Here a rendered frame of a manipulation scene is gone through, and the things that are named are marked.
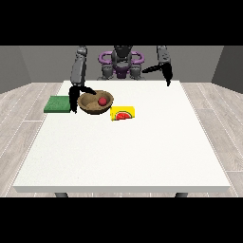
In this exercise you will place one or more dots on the yellow cup with melon print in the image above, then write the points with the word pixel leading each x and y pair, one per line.
pixel 122 113

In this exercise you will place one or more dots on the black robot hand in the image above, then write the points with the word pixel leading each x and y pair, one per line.
pixel 165 70
pixel 73 96

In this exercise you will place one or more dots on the brown wooden bowl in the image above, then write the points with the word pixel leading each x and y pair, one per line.
pixel 95 102

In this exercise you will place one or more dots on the dark table leg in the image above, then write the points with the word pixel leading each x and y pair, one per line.
pixel 61 195
pixel 181 195

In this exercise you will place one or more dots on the small red ball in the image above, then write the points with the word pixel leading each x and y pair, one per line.
pixel 102 101

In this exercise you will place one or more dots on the grey robot trunk purple rings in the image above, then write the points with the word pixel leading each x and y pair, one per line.
pixel 121 65

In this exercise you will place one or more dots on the green square pad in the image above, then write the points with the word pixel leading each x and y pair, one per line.
pixel 58 104

